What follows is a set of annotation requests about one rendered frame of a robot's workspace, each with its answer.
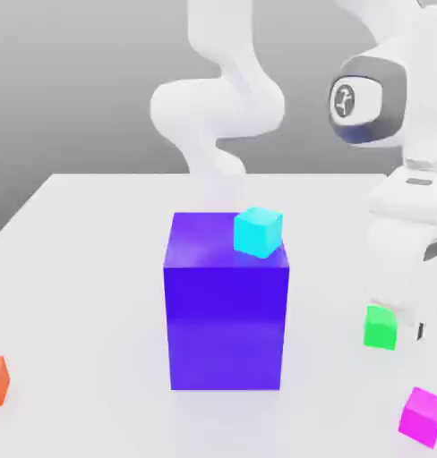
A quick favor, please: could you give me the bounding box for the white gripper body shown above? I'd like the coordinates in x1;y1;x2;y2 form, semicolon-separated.
366;218;437;325

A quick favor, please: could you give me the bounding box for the small green cube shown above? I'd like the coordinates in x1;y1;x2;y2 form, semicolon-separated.
363;304;398;352

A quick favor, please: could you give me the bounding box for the small magenta cube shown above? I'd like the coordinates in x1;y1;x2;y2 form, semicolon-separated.
398;386;437;450

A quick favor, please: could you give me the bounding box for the small cyan cube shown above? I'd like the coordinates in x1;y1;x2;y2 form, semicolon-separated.
233;206;284;260

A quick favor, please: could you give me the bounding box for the large purple box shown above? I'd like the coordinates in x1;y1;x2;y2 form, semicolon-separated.
162;211;290;392

